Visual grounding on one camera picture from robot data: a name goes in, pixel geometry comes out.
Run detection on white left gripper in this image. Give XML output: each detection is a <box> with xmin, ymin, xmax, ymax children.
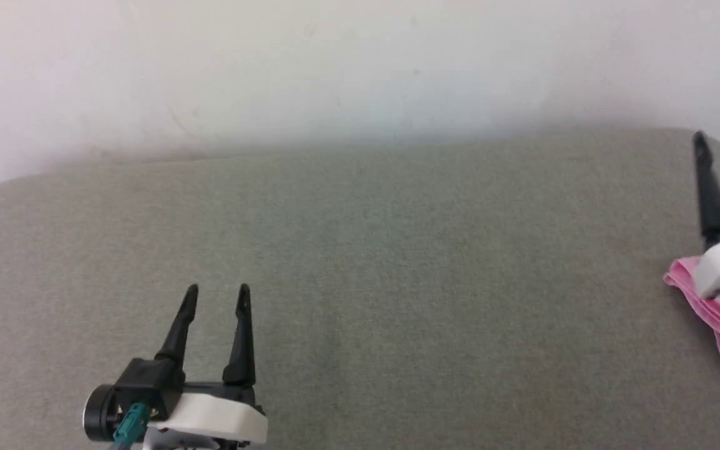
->
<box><xmin>82</xmin><ymin>284</ymin><xmax>269</xmax><ymax>448</ymax></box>

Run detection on pink shorts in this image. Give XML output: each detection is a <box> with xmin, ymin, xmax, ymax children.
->
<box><xmin>662</xmin><ymin>255</ymin><xmax>720</xmax><ymax>393</ymax></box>

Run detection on grey fabric sofa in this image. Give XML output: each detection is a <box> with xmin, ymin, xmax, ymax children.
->
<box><xmin>0</xmin><ymin>127</ymin><xmax>720</xmax><ymax>450</ymax></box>

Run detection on teal left camera cable connector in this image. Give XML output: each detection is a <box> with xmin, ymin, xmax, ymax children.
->
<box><xmin>110</xmin><ymin>402</ymin><xmax>150</xmax><ymax>450</ymax></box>

